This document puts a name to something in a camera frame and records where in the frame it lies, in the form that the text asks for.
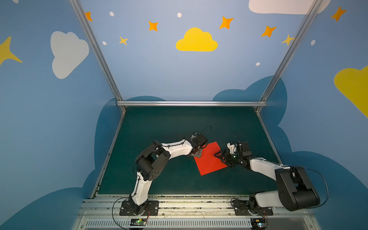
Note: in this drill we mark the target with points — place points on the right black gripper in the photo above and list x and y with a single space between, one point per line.
225 156

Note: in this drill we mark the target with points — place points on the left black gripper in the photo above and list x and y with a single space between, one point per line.
198 152

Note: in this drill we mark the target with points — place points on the red square paper sheet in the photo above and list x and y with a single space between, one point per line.
208 163

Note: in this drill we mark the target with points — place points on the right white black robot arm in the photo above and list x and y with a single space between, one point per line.
295 190

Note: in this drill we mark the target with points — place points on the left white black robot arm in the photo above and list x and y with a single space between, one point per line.
151 162

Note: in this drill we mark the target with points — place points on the right green circuit board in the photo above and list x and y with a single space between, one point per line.
258 224

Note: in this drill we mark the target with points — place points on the green circuit board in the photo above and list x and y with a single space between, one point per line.
258 224
137 222

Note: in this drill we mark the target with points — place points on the left green circuit board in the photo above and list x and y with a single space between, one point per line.
137 222

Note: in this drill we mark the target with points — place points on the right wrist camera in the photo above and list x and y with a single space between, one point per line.
240 149

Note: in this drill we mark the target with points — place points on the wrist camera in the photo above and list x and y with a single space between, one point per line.
240 149
199 139

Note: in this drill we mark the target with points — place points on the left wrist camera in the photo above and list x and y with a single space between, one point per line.
199 139

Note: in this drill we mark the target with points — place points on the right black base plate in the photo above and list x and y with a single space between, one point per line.
249 208

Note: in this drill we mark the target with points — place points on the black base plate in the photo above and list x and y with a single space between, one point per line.
249 208
129 208

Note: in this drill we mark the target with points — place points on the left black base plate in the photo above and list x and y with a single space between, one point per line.
129 208

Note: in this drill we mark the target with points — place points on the aluminium frame horizontal bar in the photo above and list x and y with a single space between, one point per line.
193 103

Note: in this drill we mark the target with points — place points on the left aluminium frame post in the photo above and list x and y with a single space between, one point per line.
84 22

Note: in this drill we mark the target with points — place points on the aluminium frame post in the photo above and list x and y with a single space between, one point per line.
300 34
84 22

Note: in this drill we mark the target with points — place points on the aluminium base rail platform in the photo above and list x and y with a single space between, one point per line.
188 212

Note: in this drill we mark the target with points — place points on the right aluminium frame post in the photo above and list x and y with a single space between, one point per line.
300 34

